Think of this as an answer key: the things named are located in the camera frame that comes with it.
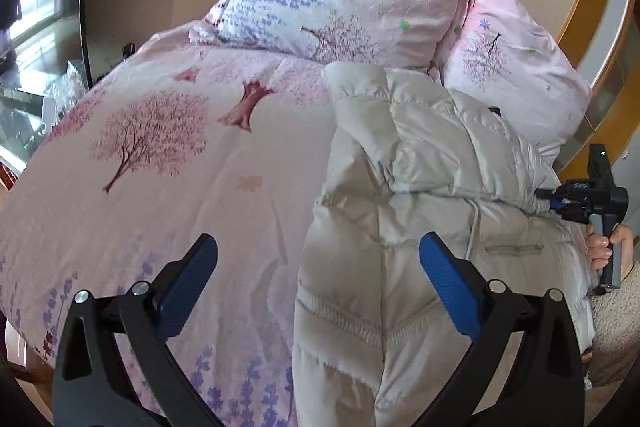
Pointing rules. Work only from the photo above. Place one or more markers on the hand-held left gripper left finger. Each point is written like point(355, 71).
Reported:
point(187, 287)

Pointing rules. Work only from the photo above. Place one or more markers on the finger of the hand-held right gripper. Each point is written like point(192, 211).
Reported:
point(556, 206)
point(550, 193)

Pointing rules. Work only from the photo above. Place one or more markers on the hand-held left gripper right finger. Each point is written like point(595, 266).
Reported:
point(450, 287)

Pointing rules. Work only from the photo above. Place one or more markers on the white down jacket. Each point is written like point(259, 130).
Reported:
point(400, 187)

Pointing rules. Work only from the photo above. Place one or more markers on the person's right hand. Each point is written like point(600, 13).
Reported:
point(599, 249)

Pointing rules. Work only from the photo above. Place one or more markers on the pink tree print duvet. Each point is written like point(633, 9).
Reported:
point(175, 187)

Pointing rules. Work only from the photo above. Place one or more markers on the small pink floral pillow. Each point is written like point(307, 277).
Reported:
point(505, 57)

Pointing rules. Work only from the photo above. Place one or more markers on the clear plastic bag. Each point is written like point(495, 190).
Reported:
point(75, 82)

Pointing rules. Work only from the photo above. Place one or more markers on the small dark object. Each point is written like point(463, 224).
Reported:
point(128, 49)

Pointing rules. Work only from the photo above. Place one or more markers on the wooden wall frame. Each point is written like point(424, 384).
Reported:
point(595, 7)

